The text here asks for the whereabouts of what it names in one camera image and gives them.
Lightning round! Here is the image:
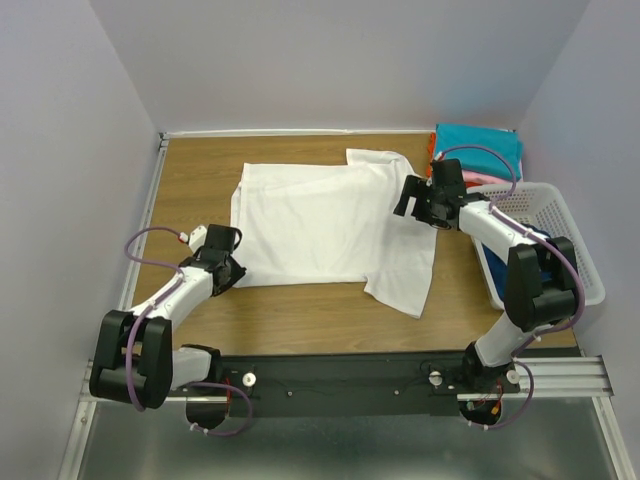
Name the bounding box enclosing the white t shirt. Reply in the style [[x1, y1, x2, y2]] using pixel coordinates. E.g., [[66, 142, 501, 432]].
[[231, 149, 437, 318]]

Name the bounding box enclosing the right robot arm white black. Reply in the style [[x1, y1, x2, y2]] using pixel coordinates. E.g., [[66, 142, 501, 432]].
[[394, 159, 585, 392]]

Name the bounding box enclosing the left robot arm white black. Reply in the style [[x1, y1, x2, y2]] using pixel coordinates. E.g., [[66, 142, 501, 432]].
[[89, 224, 246, 411]]

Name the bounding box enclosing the pink folded t shirt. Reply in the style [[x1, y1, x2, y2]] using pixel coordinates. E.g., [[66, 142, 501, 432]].
[[462, 163, 522, 185]]

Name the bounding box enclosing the orange folded t shirt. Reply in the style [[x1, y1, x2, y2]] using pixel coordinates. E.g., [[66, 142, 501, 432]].
[[426, 132, 437, 178]]

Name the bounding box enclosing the teal folded t shirt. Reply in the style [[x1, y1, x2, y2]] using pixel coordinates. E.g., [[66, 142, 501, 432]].
[[435, 123, 523, 181]]

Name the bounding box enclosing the dark blue t shirt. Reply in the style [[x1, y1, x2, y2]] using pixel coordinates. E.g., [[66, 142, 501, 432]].
[[482, 224, 551, 302]]

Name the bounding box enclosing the white plastic laundry basket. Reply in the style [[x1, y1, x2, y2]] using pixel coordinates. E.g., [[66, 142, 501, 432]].
[[469, 182, 606, 310]]

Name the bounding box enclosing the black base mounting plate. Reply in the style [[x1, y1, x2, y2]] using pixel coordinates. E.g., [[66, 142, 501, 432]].
[[187, 351, 520, 418]]

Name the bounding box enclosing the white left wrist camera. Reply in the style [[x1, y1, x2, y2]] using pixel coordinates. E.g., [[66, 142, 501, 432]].
[[178, 225, 207, 252]]

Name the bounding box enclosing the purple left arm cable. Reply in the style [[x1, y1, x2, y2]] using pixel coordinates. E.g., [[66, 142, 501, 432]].
[[123, 226, 189, 412]]

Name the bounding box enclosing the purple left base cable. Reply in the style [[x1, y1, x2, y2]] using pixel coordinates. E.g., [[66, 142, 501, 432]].
[[188, 382, 254, 439]]

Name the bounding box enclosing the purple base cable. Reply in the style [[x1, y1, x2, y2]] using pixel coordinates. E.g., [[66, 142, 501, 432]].
[[188, 382, 254, 439], [467, 362, 535, 432]]

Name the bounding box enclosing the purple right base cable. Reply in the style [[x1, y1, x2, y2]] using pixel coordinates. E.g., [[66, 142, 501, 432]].
[[467, 362, 535, 432]]

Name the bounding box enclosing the aluminium frame rail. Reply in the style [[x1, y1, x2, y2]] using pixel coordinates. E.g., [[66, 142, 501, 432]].
[[57, 132, 171, 480]]

